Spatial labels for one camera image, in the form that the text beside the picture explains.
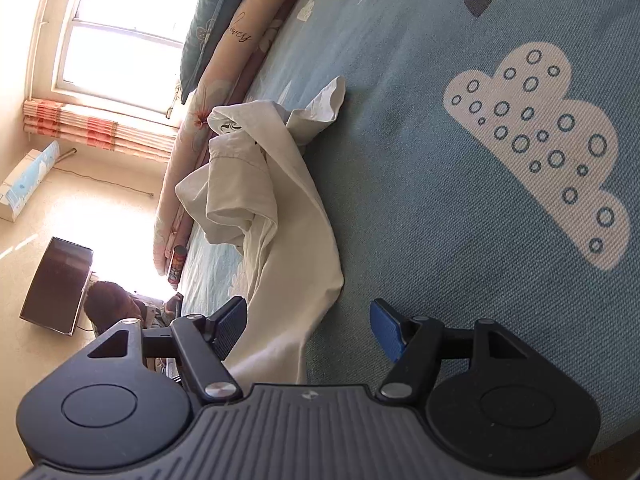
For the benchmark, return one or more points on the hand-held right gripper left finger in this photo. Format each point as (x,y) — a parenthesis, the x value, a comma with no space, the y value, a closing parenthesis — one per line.
(230,320)

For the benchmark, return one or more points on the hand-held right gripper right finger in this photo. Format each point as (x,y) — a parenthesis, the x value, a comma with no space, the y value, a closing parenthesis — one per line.
(387,327)

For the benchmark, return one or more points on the white printed t-shirt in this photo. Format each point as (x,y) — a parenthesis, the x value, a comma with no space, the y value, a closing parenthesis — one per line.
(290,240)

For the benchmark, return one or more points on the red snack can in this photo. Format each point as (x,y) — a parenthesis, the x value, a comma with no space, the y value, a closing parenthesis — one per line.
(178,266)

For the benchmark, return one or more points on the blue floral bed sheet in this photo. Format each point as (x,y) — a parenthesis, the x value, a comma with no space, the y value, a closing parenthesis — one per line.
(400,185)

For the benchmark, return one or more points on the pink striped curtain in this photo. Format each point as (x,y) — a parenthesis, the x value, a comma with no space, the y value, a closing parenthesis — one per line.
(100,130)

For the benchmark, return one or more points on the pink floral folded quilt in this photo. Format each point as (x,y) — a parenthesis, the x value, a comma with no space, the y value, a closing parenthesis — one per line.
(225,60)

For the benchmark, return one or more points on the teal floral pillow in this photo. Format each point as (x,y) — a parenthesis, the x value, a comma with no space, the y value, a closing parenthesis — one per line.
(210,20)

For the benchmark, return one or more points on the window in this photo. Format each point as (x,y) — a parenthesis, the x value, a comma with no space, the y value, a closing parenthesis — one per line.
(130,35)

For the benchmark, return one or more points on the wall television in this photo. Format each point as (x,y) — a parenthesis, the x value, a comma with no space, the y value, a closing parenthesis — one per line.
(55,285)

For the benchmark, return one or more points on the covered wall air conditioner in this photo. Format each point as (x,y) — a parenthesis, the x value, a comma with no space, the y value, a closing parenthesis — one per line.
(27,180)

